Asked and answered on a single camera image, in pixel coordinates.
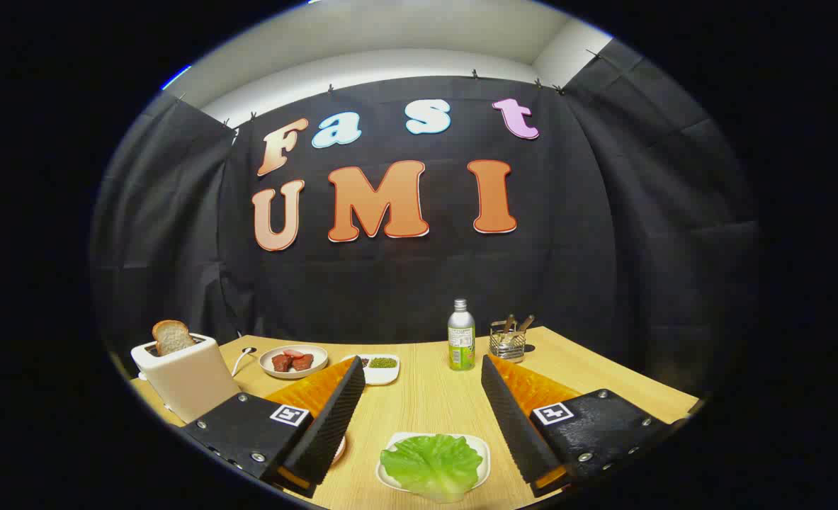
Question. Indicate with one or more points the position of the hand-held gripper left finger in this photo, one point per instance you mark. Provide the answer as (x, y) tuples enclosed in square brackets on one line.
[(333, 418)]

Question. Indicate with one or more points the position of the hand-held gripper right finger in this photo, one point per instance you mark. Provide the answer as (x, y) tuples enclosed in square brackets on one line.
[(511, 418)]

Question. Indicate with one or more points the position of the green lettuce leaf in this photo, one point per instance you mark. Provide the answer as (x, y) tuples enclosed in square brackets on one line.
[(431, 464)]

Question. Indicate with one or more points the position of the toasted bread slice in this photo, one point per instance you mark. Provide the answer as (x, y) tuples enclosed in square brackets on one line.
[(172, 338)]

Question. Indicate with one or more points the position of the round pink plate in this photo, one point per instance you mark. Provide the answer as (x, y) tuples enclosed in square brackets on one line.
[(341, 450)]

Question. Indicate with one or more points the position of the white rectangular plate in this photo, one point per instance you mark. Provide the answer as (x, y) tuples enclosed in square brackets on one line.
[(479, 447)]

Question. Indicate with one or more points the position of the brown meat piece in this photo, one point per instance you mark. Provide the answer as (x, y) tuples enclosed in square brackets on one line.
[(302, 362), (281, 363)]

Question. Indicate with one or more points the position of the white divided dish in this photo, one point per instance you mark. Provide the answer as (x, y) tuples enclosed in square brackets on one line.
[(383, 375)]

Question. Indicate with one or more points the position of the round beige plate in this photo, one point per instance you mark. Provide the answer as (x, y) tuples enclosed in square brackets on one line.
[(317, 354)]

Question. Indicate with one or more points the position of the pile of green beans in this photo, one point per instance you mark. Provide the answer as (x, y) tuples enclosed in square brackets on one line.
[(382, 363)]

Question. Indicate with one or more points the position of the red sausage slice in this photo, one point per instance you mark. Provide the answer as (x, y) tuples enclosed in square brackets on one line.
[(292, 353)]

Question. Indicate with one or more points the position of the silver green bottle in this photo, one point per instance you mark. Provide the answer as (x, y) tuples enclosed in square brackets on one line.
[(461, 340)]

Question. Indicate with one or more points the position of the white toaster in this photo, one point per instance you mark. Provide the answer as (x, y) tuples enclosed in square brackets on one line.
[(192, 382)]

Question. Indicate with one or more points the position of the black backdrop cloth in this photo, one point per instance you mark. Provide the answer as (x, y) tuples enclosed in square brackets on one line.
[(418, 283)]

